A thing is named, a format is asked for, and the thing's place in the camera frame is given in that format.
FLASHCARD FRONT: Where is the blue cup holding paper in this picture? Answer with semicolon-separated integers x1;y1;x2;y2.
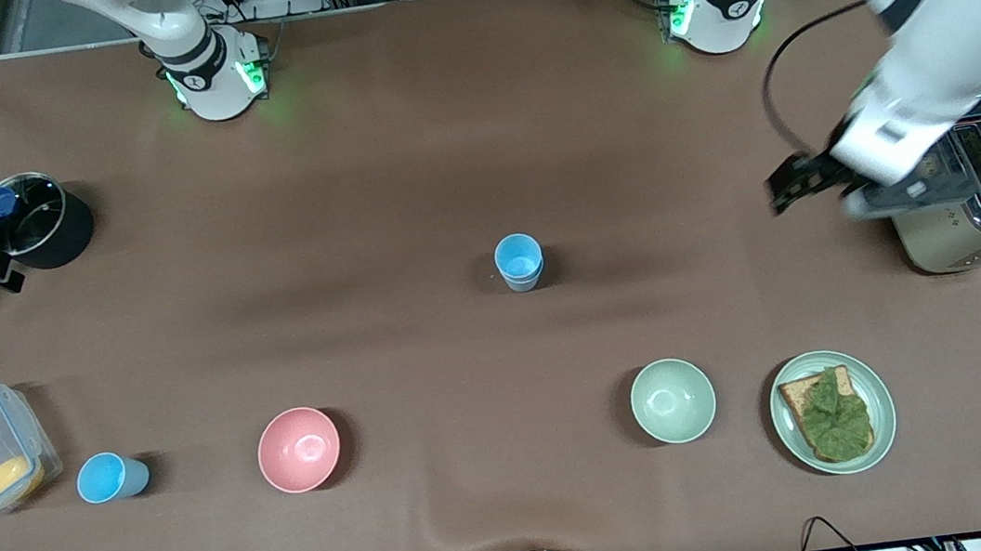
503;262;547;295

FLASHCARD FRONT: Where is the beige chrome toaster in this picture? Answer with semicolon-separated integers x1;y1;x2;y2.
878;98;981;281

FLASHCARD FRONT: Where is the toast slice under lettuce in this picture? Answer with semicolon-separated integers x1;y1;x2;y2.
776;362;879;469

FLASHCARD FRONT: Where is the pale green plate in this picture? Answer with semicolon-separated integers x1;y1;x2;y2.
764;343;903;483

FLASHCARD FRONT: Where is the green lettuce leaf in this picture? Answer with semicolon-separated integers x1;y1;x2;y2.
792;363;878;466

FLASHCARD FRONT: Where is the pale green bowl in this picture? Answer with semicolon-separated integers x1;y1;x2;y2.
625;353;722;450

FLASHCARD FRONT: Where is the pink bowl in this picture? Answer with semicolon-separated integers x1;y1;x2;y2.
252;402;347;498

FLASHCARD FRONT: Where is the brown table cover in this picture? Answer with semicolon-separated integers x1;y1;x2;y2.
0;0;981;551

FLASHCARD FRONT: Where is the black looped cable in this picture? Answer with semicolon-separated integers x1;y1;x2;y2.
796;511;862;551

